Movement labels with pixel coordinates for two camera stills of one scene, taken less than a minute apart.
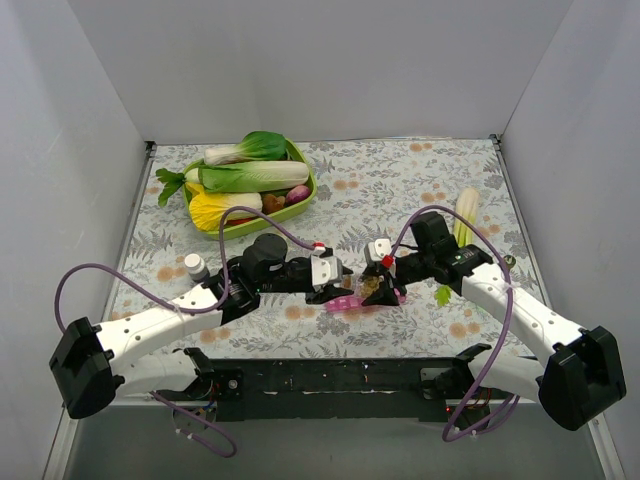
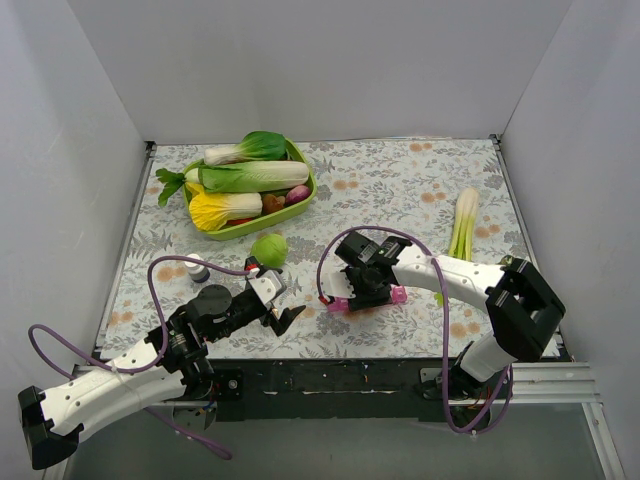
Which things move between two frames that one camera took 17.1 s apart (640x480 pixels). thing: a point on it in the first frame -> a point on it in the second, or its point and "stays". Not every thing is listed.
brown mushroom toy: x=272 y=203 stays
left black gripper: x=310 y=279 -> x=270 y=314
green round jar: x=510 y=261 stays
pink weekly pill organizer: x=356 y=302 stays
